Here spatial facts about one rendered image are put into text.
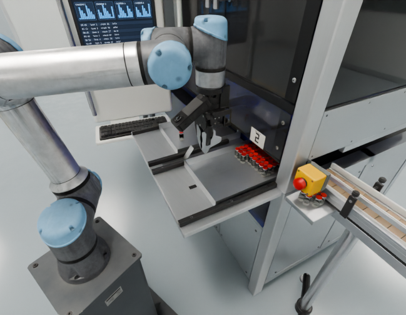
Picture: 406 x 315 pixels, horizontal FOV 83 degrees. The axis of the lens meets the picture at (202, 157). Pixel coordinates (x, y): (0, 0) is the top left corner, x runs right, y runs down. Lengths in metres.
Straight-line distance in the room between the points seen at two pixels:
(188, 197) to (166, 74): 0.54
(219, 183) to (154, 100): 0.84
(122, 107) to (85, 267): 1.01
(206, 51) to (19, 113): 0.45
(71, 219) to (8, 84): 0.36
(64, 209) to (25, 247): 1.44
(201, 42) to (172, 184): 0.55
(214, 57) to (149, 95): 1.02
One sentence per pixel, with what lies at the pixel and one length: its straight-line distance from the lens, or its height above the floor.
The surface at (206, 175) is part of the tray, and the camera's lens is 0.94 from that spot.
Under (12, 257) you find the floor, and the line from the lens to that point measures 2.17.
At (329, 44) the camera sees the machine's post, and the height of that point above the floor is 1.39.
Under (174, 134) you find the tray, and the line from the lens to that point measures 1.21.
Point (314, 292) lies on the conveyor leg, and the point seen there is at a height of 0.34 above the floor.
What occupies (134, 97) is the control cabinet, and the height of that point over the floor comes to 0.93.
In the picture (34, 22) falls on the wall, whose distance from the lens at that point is 6.02.
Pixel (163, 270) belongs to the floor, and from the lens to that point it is 1.71.
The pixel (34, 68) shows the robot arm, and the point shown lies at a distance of 0.48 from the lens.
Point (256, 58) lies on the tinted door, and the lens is 0.89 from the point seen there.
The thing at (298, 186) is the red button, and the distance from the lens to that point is 0.79.
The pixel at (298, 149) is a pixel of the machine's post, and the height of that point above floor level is 1.09.
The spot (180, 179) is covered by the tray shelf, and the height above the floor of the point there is 0.88.
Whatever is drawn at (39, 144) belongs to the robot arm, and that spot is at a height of 1.18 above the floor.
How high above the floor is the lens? 1.51
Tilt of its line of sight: 37 degrees down
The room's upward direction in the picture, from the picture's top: straight up
